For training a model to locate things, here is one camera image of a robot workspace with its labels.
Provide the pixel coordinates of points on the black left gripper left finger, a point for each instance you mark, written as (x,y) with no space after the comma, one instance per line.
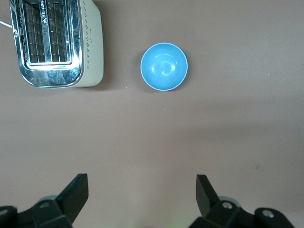
(66,202)

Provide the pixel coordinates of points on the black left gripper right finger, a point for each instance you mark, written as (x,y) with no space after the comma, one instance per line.
(209,204)

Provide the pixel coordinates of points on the blue bowl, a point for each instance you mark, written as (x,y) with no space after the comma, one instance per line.
(164,66)

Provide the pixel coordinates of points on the cream and chrome toaster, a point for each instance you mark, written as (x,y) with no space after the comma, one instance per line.
(91,47)

